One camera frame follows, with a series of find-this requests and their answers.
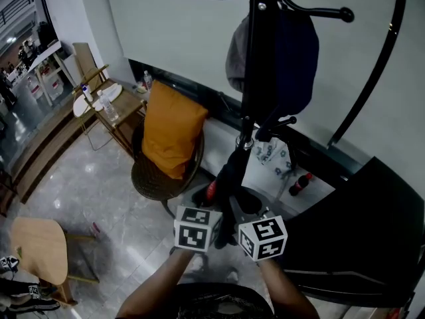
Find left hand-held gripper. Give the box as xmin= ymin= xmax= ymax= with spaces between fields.
xmin=173 ymin=184 xmax=223 ymax=253

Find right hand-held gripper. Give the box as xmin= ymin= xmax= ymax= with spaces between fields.
xmin=228 ymin=186 xmax=288 ymax=263

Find black garment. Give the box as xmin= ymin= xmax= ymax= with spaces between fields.
xmin=192 ymin=141 xmax=263 ymax=249

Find black metal coat rack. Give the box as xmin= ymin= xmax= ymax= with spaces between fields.
xmin=169 ymin=0 xmax=355 ymax=151

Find person's right forearm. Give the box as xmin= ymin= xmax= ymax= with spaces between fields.
xmin=258 ymin=257 xmax=320 ymax=319

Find person's left forearm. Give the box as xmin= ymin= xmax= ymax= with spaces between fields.
xmin=116 ymin=248 xmax=195 ymax=319

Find brown round chair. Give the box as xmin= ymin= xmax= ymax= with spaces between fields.
xmin=131 ymin=124 xmax=206 ymax=219

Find large cola bottle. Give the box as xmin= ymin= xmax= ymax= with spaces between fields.
xmin=288 ymin=172 xmax=313 ymax=197

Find white patterned bag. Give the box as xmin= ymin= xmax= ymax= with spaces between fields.
xmin=254 ymin=140 xmax=296 ymax=179

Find person's left white shoe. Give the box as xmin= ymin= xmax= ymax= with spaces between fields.
xmin=189 ymin=253 xmax=209 ymax=275

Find orange cushion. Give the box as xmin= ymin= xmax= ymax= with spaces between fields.
xmin=141 ymin=80 xmax=209 ymax=180

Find person's black printed shirt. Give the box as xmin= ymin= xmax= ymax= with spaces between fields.
xmin=172 ymin=282 xmax=276 ymax=319

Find black cabinet with door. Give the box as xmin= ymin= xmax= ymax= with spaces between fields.
xmin=280 ymin=156 xmax=425 ymax=308

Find wooden shelf cart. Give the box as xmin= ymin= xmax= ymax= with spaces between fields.
xmin=84 ymin=80 xmax=149 ymax=159

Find clear plastic water bottle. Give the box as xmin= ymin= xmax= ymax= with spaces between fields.
xmin=99 ymin=93 xmax=120 ymax=122

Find white oval dish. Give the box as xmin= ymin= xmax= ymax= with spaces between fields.
xmin=92 ymin=82 xmax=124 ymax=112

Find navy baseball cap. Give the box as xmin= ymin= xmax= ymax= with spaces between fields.
xmin=224 ymin=7 xmax=320 ymax=142

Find wooden step platform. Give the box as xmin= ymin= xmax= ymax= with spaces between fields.
xmin=9 ymin=104 xmax=100 ymax=205

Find light wooden stool table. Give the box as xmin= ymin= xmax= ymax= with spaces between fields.
xmin=9 ymin=216 xmax=100 ymax=307

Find leaning wooden board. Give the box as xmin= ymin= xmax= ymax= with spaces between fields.
xmin=72 ymin=41 xmax=107 ymax=84

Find large water jug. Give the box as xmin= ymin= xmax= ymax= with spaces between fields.
xmin=27 ymin=76 xmax=44 ymax=100

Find black curved metal bar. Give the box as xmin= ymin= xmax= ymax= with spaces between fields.
xmin=327 ymin=0 xmax=408 ymax=150

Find white table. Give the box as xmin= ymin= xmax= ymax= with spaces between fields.
xmin=28 ymin=41 xmax=77 ymax=108

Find gold frame chair white seat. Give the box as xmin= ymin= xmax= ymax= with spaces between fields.
xmin=72 ymin=64 xmax=116 ymax=152

